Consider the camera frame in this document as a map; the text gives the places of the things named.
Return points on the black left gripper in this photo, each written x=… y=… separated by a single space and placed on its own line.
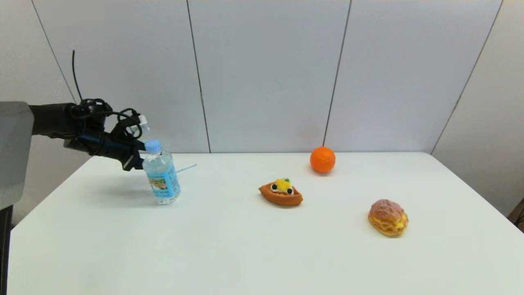
x=118 y=149

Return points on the white ballpoint pen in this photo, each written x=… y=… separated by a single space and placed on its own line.
x=187 y=167

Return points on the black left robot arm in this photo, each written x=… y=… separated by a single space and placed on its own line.
x=49 y=119

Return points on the clear water bottle blue cap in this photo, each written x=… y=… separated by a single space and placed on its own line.
x=162 y=180

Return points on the boat-shaped fruit tart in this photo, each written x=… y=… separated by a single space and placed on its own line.
x=281 y=195

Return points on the orange fruit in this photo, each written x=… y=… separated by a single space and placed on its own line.
x=322 y=159

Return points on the cream puff pastry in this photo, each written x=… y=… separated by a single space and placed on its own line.
x=387 y=218

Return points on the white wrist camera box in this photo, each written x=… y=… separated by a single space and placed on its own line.
x=143 y=123

